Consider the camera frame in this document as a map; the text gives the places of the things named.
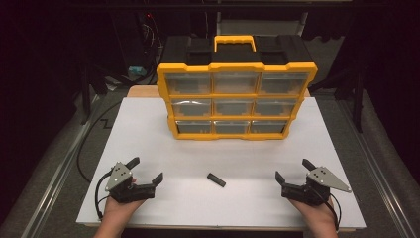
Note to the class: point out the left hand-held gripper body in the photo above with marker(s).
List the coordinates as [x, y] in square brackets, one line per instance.
[119, 178]

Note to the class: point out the teal object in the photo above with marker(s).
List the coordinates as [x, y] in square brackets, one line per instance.
[137, 70]

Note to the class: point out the person's right hand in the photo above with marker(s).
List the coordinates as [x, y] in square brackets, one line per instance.
[313, 213]

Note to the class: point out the small black block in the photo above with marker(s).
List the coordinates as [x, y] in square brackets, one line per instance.
[216, 180]

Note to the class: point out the black metal stand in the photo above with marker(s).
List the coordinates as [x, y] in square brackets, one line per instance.
[358, 99]
[86, 99]

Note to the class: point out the set of transparent organizer bins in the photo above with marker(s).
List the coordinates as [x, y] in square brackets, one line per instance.
[188, 83]

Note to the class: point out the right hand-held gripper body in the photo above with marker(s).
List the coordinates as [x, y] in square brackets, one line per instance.
[313, 190]

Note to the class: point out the person's left hand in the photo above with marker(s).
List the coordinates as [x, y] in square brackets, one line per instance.
[118, 211]

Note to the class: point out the aluminium floor rail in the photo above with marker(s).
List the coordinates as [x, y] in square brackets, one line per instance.
[56, 180]
[374, 172]

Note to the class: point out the yellow black organizer cabinet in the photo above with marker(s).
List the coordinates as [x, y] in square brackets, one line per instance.
[235, 67]

